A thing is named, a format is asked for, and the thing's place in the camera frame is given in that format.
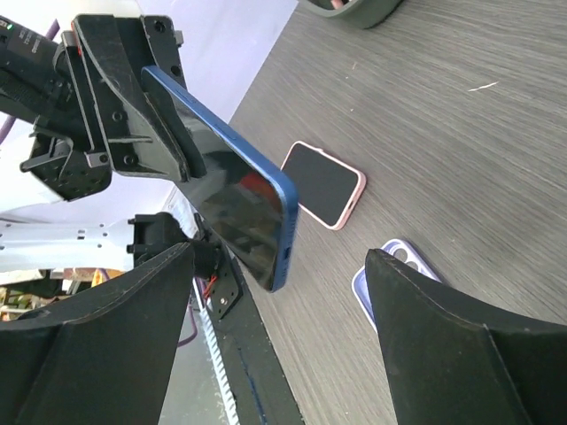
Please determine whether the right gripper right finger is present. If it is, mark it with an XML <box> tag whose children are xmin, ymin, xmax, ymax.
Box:
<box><xmin>365</xmin><ymin>249</ymin><xmax>566</xmax><ymax>424</ymax></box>

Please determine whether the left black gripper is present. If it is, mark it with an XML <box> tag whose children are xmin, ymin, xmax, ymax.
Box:
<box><xmin>1</xmin><ymin>14</ymin><xmax>190</xmax><ymax>201</ymax></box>

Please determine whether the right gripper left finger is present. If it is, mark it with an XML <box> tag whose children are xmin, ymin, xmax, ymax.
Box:
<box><xmin>1</xmin><ymin>243</ymin><xmax>194</xmax><ymax>424</ymax></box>

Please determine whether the lilac phone case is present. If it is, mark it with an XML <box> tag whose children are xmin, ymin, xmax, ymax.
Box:
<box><xmin>351</xmin><ymin>238</ymin><xmax>444</xmax><ymax>336</ymax></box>

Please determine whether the blue phone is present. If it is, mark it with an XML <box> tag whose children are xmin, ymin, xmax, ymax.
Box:
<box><xmin>141</xmin><ymin>66</ymin><xmax>299</xmax><ymax>292</ymax></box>

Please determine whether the pink phone case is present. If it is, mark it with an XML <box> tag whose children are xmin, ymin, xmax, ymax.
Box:
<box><xmin>280</xmin><ymin>140</ymin><xmax>368</xmax><ymax>231</ymax></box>

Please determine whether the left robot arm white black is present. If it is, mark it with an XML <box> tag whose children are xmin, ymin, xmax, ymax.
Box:
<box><xmin>1</xmin><ymin>14</ymin><xmax>205</xmax><ymax>272</ymax></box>

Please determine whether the dark green tray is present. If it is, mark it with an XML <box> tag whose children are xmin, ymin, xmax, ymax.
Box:
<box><xmin>299</xmin><ymin>0</ymin><xmax>402</xmax><ymax>29</ymax></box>

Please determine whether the white slotted cable duct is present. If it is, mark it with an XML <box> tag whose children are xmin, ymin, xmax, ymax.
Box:
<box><xmin>193</xmin><ymin>278</ymin><xmax>240</xmax><ymax>425</ymax></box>

